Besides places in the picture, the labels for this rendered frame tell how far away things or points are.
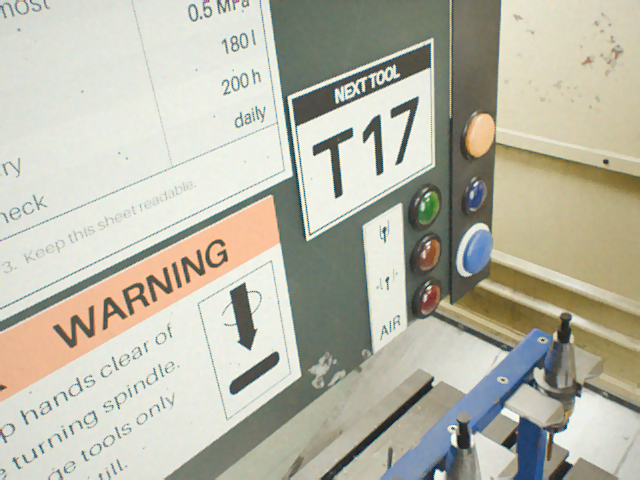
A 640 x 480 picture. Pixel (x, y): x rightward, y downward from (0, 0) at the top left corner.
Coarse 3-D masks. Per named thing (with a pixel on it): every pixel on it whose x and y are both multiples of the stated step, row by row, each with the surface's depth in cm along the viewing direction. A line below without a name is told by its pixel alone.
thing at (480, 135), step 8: (480, 120) 36; (488, 120) 37; (472, 128) 36; (480, 128) 36; (488, 128) 37; (472, 136) 36; (480, 136) 37; (488, 136) 37; (472, 144) 36; (480, 144) 37; (488, 144) 38; (472, 152) 37; (480, 152) 37
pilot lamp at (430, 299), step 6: (432, 288) 39; (438, 288) 39; (426, 294) 39; (432, 294) 39; (438, 294) 39; (426, 300) 39; (432, 300) 39; (438, 300) 39; (420, 306) 39; (426, 306) 39; (432, 306) 39; (426, 312) 39
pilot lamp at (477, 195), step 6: (474, 186) 39; (480, 186) 39; (474, 192) 39; (480, 192) 39; (468, 198) 39; (474, 198) 39; (480, 198) 39; (468, 204) 39; (474, 204) 39; (480, 204) 39; (474, 210) 40
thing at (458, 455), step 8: (472, 440) 70; (456, 448) 69; (464, 448) 69; (472, 448) 69; (448, 456) 71; (456, 456) 69; (464, 456) 69; (472, 456) 69; (448, 464) 71; (456, 464) 70; (464, 464) 69; (472, 464) 70; (448, 472) 71; (456, 472) 70; (464, 472) 70; (472, 472) 70; (480, 472) 72
